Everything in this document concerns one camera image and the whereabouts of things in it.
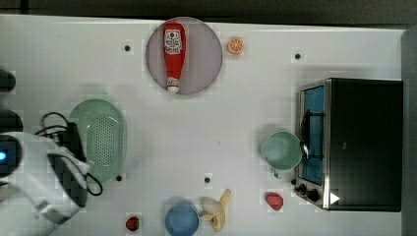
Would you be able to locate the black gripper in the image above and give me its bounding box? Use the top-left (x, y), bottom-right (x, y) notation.
top-left (61, 122), bottom-right (87, 162)

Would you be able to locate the green oval strainer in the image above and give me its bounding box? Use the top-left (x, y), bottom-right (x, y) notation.
top-left (69, 98), bottom-right (126, 183)

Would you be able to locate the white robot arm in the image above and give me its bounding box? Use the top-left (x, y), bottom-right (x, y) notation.
top-left (1, 132), bottom-right (89, 236)

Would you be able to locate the blue bowl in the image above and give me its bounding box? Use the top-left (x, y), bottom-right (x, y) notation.
top-left (164, 201), bottom-right (200, 236)

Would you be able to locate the red ketchup bottle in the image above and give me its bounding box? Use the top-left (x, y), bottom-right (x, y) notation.
top-left (162, 22), bottom-right (187, 93)

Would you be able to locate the grey round plate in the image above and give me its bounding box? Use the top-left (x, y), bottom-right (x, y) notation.
top-left (146, 17), bottom-right (223, 94)

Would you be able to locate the peeled banana toy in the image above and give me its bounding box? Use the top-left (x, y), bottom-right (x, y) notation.
top-left (201, 189), bottom-right (231, 233)

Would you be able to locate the orange slice toy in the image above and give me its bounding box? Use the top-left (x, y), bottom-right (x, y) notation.
top-left (227, 37), bottom-right (244, 54)

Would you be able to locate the green mug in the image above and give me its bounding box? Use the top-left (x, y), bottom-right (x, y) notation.
top-left (261, 131), bottom-right (302, 179)

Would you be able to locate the black toaster oven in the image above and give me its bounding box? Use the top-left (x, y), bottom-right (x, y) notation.
top-left (292, 78), bottom-right (403, 212)

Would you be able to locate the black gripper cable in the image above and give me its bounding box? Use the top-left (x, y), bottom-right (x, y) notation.
top-left (33, 111), bottom-right (104, 197)

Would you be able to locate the black cylinder post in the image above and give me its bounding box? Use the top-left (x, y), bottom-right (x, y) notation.
top-left (0, 70), bottom-right (17, 92)
top-left (0, 110), bottom-right (24, 133)

